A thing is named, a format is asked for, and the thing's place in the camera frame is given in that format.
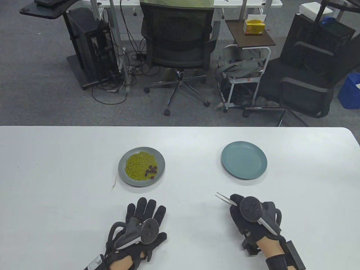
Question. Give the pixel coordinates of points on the person's left forearm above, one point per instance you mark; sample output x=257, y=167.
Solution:
x=121, y=264

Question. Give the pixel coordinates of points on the grey jacket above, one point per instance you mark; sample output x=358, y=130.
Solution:
x=244, y=66

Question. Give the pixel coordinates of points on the black keyboard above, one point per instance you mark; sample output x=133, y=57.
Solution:
x=47, y=2

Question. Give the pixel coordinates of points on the person's right forearm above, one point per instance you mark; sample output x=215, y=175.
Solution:
x=270, y=247

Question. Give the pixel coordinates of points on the yellow tissue box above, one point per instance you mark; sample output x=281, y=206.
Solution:
x=254, y=28

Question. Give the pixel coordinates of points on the white metal cart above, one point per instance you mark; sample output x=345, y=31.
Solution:
x=242, y=80

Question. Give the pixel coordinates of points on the brown side table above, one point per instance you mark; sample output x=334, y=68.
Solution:
x=247, y=39

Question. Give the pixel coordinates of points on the black wrist camera rig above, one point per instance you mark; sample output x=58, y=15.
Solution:
x=95, y=263
x=294, y=253

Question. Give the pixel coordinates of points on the grey plate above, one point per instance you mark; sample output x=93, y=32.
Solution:
x=140, y=183

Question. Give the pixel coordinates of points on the person's right hand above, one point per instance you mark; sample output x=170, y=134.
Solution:
x=235, y=216

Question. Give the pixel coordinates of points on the black lounge chair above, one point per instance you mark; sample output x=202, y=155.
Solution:
x=303, y=95

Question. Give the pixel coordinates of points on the black mesh office chair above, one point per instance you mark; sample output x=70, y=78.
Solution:
x=177, y=53

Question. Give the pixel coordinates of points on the pile of green beans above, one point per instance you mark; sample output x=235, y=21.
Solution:
x=135, y=166

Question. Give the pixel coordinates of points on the metal tweezers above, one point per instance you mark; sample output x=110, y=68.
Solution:
x=223, y=198

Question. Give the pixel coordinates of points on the person's left hand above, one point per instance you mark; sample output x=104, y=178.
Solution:
x=143, y=208

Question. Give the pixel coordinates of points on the white office desk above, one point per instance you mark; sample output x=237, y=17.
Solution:
x=253, y=3

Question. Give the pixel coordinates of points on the small blue item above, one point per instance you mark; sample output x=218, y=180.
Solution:
x=329, y=20

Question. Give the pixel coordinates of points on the white box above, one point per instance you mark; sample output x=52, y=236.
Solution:
x=309, y=8

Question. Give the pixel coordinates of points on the black computer tower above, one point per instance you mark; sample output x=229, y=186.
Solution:
x=84, y=36

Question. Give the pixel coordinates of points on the teal plate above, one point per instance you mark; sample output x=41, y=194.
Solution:
x=243, y=160

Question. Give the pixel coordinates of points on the dark red beans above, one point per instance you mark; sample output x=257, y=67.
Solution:
x=152, y=169

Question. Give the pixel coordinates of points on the black side desk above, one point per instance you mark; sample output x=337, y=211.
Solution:
x=42, y=11

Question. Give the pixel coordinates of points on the grey white handheld controller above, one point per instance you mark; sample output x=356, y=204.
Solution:
x=149, y=230
x=250, y=209

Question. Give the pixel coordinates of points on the blue bin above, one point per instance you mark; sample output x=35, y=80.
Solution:
x=350, y=92

